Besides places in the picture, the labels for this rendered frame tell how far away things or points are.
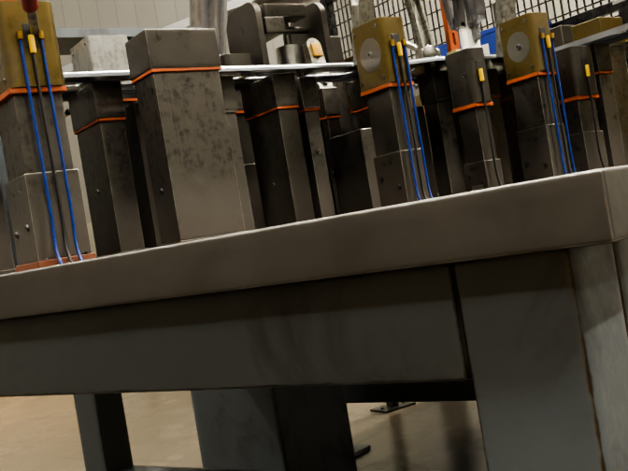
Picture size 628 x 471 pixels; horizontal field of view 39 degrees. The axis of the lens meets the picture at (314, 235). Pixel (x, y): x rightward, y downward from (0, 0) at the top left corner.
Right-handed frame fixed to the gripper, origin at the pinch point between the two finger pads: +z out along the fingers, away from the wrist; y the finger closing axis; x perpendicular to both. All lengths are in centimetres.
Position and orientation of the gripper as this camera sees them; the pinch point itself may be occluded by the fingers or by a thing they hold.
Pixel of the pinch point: (470, 43)
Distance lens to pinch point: 205.0
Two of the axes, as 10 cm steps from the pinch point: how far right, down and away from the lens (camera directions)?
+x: 8.2, -1.4, 5.6
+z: 1.7, 9.9, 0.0
